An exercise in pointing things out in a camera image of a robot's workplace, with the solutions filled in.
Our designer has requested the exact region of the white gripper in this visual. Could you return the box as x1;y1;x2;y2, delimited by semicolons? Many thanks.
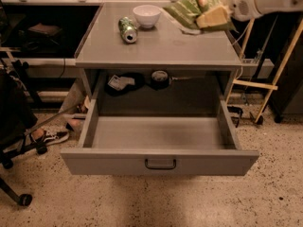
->
196;0;261;28

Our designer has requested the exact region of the green jalapeno chip bag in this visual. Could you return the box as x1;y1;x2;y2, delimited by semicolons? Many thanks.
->
163;0;235;35

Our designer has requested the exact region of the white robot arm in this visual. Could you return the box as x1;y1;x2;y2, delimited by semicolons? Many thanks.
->
196;0;303;29

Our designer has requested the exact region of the grey cabinet counter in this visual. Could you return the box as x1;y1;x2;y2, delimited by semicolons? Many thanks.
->
76;1;241;93

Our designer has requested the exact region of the grey open drawer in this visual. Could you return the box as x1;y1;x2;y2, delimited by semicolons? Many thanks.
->
60;74;260;177

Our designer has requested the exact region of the white bowl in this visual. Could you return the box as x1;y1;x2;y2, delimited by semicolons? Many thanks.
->
133;5;161;28

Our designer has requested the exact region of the green soda can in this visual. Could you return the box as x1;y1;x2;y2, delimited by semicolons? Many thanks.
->
118;17;137;44

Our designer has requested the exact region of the black round tape roll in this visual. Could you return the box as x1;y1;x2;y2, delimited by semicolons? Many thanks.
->
151;70;169;90

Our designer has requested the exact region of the black pouch with card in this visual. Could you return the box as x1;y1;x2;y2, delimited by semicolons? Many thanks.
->
104;73;145;96

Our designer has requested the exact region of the black and white sneaker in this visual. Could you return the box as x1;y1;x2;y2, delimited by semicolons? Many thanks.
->
29;129;69;146

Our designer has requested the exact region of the black office chair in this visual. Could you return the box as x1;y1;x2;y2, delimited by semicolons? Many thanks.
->
0;69;46;206

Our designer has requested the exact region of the wooden easel frame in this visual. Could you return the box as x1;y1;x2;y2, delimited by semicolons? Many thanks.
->
225;16;303;125

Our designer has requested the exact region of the black drawer handle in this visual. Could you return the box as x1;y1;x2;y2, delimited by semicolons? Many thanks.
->
145;159;177;170

